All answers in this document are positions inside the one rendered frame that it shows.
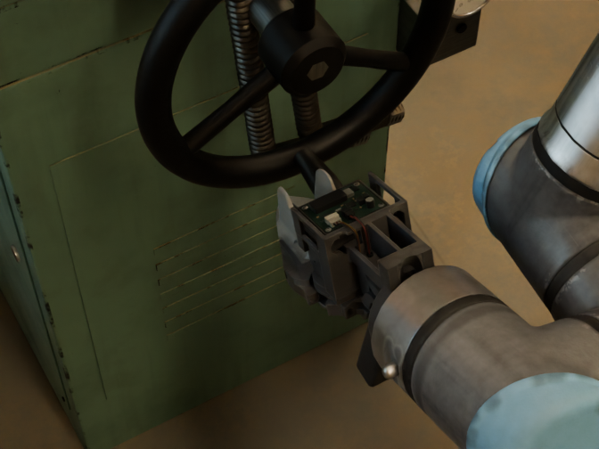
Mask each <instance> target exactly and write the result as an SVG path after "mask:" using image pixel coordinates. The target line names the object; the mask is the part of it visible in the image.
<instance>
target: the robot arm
mask: <svg viewBox="0 0 599 449"><path fill-rule="evenodd" d="M368 178H369V184H370V187H369V186H367V185H366V184H365V183H364V182H363V181H361V180H359V179H358V180H356V181H354V182H352V183H350V184H347V185H344V186H342V187H341V188H339V189H337V190H336V188H335V186H334V183H333V181H332V178H331V177H330V175H329V174H328V173H327V172H326V171H324V170H323V169H318V170H317V171H316V182H315V199H310V198H304V197H295V196H289V195H288V193H287V191H286V190H285V189H284V188H283V187H282V186H280V187H279V188H278V189H277V197H278V207H277V210H276V215H275V219H276V226H277V231H278V238H279V242H280V247H281V251H282V257H283V270H284V273H285V277H286V281H287V282H288V284H289V285H290V287H291V288H292V289H293V290H294V291H295V292H296V293H298V294H299V295H301V296H302V297H303V298H304V299H305V300H306V301H307V302H308V304H309V305H310V306H312V305H314V304H315V303H317V302H318V304H319V305H320V306H321V307H322V308H324V309H326V310H327V313H328V315H338V316H344V317H345V318H346V319H347V320H348V319H349V318H351V317H353V316H355V315H357V314H360V315H361V317H362V318H363V319H364V320H366V319H368V326H367V330H366V333H365V338H364V341H363V344H362V346H361V350H360V353H359V356H358V359H357V368H358V369H359V371H360V373H361V374H362V376H363V378H364V379H365V381H366V383H367V385H368V386H369V387H375V386H377V385H379V384H381V383H383V382H384V381H386V380H394V381H395V382H396V383H397V384H398V385H399V386H400V387H401V388H402V389H403V390H404V391H405V392H406V393H407V394H408V395H409V397H410V398H411V399H412V400H414V401H415V402H416V403H417V405H418V406H419V407H420V408H421V409H422V410H423V411H424V412H425V413H426V414H427V415H428V416H429V417H430V418H431V419H432V420H433V422H434V423H435V424H436V425H437V426H438V427H439V428H440V429H441V430H442V431H443V432H444V433H445V434H446V435H447V436H448V437H449V438H450V439H451V440H452V441H453V442H454V443H455V444H456V445H457V446H458V447H459V449H599V32H598V34H597V35H596V37H595V39H594V41H593V42H592V44H591V45H590V46H589V48H588V49H587V52H586V53H585V55H584V56H583V58H582V60H581V61H580V63H579V65H578V66H577V68H576V69H575V71H574V72H573V74H572V75H571V77H570V79H569V81H568V82H567V84H566V86H565V87H564V88H563V90H562V92H561V93H560V95H559V97H558V98H557V100H556V101H555V103H554V105H553V107H552V108H551V109H549V110H547V111H546V112H545V113H544V114H543V116H542V117H536V118H531V119H528V120H525V121H523V122H521V123H520V124H518V125H516V126H514V127H512V128H511V129H509V130H508V131H506V132H505V133H504V134H502V135H501V136H500V137H499V138H498V139H497V142H496V143H495V144H494V145H493V146H492V147H491V148H490V149H488V150H487V151H486V153H485V154H484V156H483V157H482V159H481V160H480V163H479V165H478V166H477V169H476V171H475V174H474V178H473V182H472V193H473V198H474V201H475V203H476V205H477V207H478V209H479V210H480V212H481V214H482V215H483V217H484V220H485V223H486V225H487V228H488V229H489V231H490V232H491V233H492V235H493V236H494V237H495V238H496V239H498V240H499V241H500V242H501V243H502V244H503V246H504V247H505V249H506V251H507V252H508V253H509V255H510V256H511V258H512V259H513V261H514V262H515V264H516V265H517V266H518V267H519V269H520V270H521V272H522V273H523V275H524V276H525V278H526V279H527V280H528V282H529V284H530V285H531V287H532V288H533V289H534V291H535V292H536V293H537V294H538V296H539V297H540V299H541V300H542V302H543V303H544V304H545V306H546V308H547V309H548V310H549V312H550V313H551V315H552V317H553V319H554V320H555V322H550V323H548V324H545V325H542V326H538V327H535V326H531V325H530V324H528V323H527V322H526V321H525V320H523V319H522V318H521V317H520V316H519V315H518V314H516V313H515V312H514V311H513V310H512V309H511V308H510V307H509V306H507V305H506V304H505V303H504V302H503V301H501V300H500V299H499V298H498V297H497V296H496V295H494V294H493V293H492V292H491V291H490V290H488V289H487V288H486V287H485V286H483V285H482V284H481V283H480V282H478V281H477V280H476V279H475V278H474V277H472V276H471V275H470V274H469V273H467V272H466V271H465V270H464V269H462V268H459V267H457V266H454V265H437V266H435V265H434V260H433V254H432V248H431V247H430V246H429V245H428V244H427V243H425V242H424V241H423V240H422V239H420V238H419V237H418V236H417V235H416V234H415V233H413V232H412V228H411V222H410V216H409V210H408V205H407V200H405V199H404V198H403V197H402V196H400V195H399V194H398V193H397V192H395V191H394V190H393V189H392V188H390V187H389V186H388V185H387V184H386V183H384V182H383V181H382V180H381V179H380V178H379V177H378V176H376V175H375V174H374V173H373V172H372V171H370V172H368ZM381 188H382V189H383V190H385V191H386V192H387V193H388V194H390V195H391V196H392V197H393V198H394V200H395V203H394V204H392V205H390V204H389V203H388V202H387V201H386V200H384V199H383V198H382V193H381Z"/></svg>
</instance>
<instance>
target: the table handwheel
mask: <svg viewBox="0 0 599 449"><path fill-rule="evenodd" d="M221 1H222V0H170V2H169V3H168V5H167V6H166V8H165V9H164V11H163V13H162V14H161V16H160V17H159V19H158V21H157V23H156V24H155V26H154V28H153V30H152V33H151V34H150V36H149V38H148V41H147V43H146V46H145V48H144V52H143V55H142V58H141V60H140V64H139V68H138V71H137V76H136V82H135V116H136V120H137V124H138V127H139V130H140V133H141V136H142V138H143V140H144V143H145V145H146V146H147V148H148V150H149V151H150V152H151V154H152V155H153V157H154V158H155V159H156V160H157V161H158V162H159V163H160V164H161V165H162V166H163V167H164V168H165V169H167V170H168V171H170V172H171V173H173V174H174V175H176V176H179V177H180V178H182V179H184V180H186V181H188V182H191V183H193V184H198V185H202V186H207V187H213V188H221V189H241V188H250V187H257V186H261V185H266V184H272V183H276V182H279V181H282V180H285V179H288V178H291V177H293V176H296V175H299V174H301V173H300V169H299V167H298V165H297V164H296V162H295V160H294V157H295V155H296V153H297V152H298V151H300V150H302V149H304V148H309V149H310V150H311V151H312V152H313V153H314V154H315V155H316V156H317V157H318V158H319V159H320V160H322V161H323V163H325V162H326V161H327V160H329V159H332V158H333V157H335V156H337V155H338V154H340V153H342V152H343V151H345V150H346V149H347V148H349V147H350V146H352V145H353V144H355V143H356V142H358V141H359V140H361V139H362V138H363V137H365V136H366V135H367V134H369V133H370V132H371V131H372V130H373V129H375V128H376V127H377V126H378V125H379V124H381V123H382V121H383V120H384V119H386V118H387V117H388V116H389V115H390V114H391V112H392V111H394V110H395V109H396V108H397V107H398V106H399V104H400V103H402V102H403V101H404V99H405V98H406V97H407V96H408V95H409V93H410V92H411V91H412V90H413V89H414V87H415V86H416V84H417V83H418V82H419V80H420V79H421V78H422V76H423V74H424V73H425V71H426V70H427V69H428V68H429V66H430V65H431V62H432V61H433V59H434V57H435V56H436V54H437V52H438V50H439V48H440V46H441V44H442V42H443V40H444V37H445V35H446V33H447V30H448V27H449V24H450V21H451V18H452V15H453V11H454V8H455V0H422V1H421V5H420V9H419V12H418V15H417V18H416V21H415V23H414V26H413V29H412V31H411V33H410V35H409V37H408V39H407V41H406V43H405V44H404V46H403V48H402V50H401V51H400V52H393V51H383V50H374V49H366V48H360V47H355V46H348V45H345V44H344V42H343V41H342V40H341V38H340V37H339V36H338V35H337V34H336V32H335V31H334V30H333V29H332V27H331V26H330V25H329V24H328V22H327V21H326V20H325V19H324V17H323V16H322V15H321V14H320V13H319V11H318V10H316V0H294V5H293V3H292V2H291V1H290V0H252V2H251V4H250V5H249V7H250V11H249V12H248V15H249V20H250V22H251V23H252V25H253V26H254V27H255V28H256V30H257V31H258V32H259V34H260V35H261V37H260V39H259V41H258V56H259V58H260V59H261V60H262V61H263V62H264V64H265V65H266V67H265V68H264V69H262V70H261V71H260V72H259V73H258V74H257V75H256V76H255V77H254V78H252V79H251V80H250V81H249V82H248V83H247V84H246V85H244V86H243V87H242V88H241V89H240V90H239V91H237V92H236V93H235V94H234V95H233V96H232V97H231V98H229V99H228V100H227V101H226V102H225V103H224V104H222V105H221V106H220V107H219V108H217V109H216V110H215V111H213V112H212V113H211V114H210V115H208V116H207V117H206V118H205V119H204V120H203V121H202V122H200V123H199V124H198V125H197V126H195V127H194V128H193V129H191V130H190V131H189V132H188V133H186V134H185V135H184V136H181V134H180V133H179V131H178V129H177V127H176V124H175V121H174V118H173V113H172V89H173V85H174V81H175V77H176V72H177V69H178V67H179V64H180V61H181V60H182V58H183V56H184V53H185V50H186V48H187V47H188V45H189V44H190V42H191V40H192V39H193V36H194V35H195V33H196V32H197V30H198V29H199V27H200V26H201V24H202V23H203V22H204V21H205V20H206V18H207V17H208V16H209V14H210V13H211V12H212V11H213V9H214V8H215V7H216V6H217V5H218V4H219V3H220V2H221ZM342 66H351V67H366V68H373V69H385V70H387V71H386V72H385V73H384V75H383V76H382V77H381V78H380V79H379V81H378V82H377V83H376V84H375V85H374V86H373V87H372V88H371V89H370V90H369V91H368V92H367V93H366V94H365V95H364V96H363V97H362V98H361V99H360V100H359V101H358V102H356V103H355V104H354V105H353V106H352V107H350V108H349V109H348V110H346V111H345V112H344V113H343V114H341V115H340V116H339V117H337V118H336V119H335V120H333V121H332V122H330V123H329V124H327V125H326V126H324V127H322V128H320V129H319V130H317V131H315V132H314V133H312V134H311V135H308V136H306V137H304V138H302V139H299V140H298V141H296V142H294V143H290V144H287V145H285V146H283V147H280V148H277V149H274V150H271V151H265V152H261V153H256V154H251V155H243V156H223V155H217V154H212V153H209V152H205V151H202V150H201V148H202V147H203V146H204V145H205V144H207V143H208V142H209V141H210V140H211V139H213V138H214V137H215V136H216V135H217V134H218V133H220V132H221V131H222V130H223V129H224V128H225V127H227V126H228V125H229V124H230V123H231V122H233V121H234V120H235V119H236V118H238V117H239V116H240V115H241V114H243V113H244V112H245V111H246V110H247V109H248V108H250V107H251V106H252V105H253V104H255V103H256V102H258V101H259V100H260V99H261V98H263V97H264V96H265V95H266V94H268V93H269V92H271V91H272V90H273V89H274V88H276V87H277V86H279V85H281V87H282V88H283V89H284V90H285V91H286V92H287V93H288V94H293V95H304V94H313V93H316V92H318V91H320V90H322V89H324V88H325V87H327V86H328V85H330V84H331V83H332V81H333V80H334V79H335V78H336V77H337V76H338V75H339V73H340V72H341V69H342Z"/></svg>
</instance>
